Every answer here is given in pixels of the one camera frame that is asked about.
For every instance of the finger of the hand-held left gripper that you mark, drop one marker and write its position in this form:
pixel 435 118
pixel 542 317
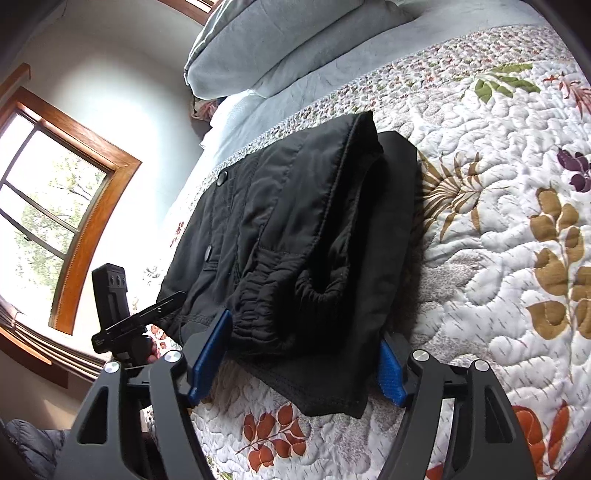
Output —
pixel 159 307

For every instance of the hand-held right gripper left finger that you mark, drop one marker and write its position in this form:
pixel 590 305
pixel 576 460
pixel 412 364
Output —
pixel 210 350

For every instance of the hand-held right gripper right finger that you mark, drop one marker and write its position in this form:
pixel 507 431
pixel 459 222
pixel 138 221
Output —
pixel 392 374

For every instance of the black pants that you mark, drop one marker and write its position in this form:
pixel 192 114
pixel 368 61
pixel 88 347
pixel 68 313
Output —
pixel 300 221

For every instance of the person's left hand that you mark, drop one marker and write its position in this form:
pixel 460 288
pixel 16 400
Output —
pixel 152 354

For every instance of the grey brown curtain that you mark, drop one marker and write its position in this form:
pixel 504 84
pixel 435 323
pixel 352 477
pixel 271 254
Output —
pixel 46 341

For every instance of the wooden framed window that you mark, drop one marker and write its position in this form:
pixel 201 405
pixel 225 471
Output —
pixel 191 7
pixel 51 194

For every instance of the dark quilted jacket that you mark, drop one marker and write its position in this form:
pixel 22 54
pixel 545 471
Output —
pixel 34 447

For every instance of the floral quilted bedspread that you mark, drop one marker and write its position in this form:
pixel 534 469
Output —
pixel 485 207

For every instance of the pile of clothes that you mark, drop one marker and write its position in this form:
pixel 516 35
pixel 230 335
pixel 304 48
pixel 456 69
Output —
pixel 203 110

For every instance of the folded grey duvet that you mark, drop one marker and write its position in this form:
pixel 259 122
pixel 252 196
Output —
pixel 240 55

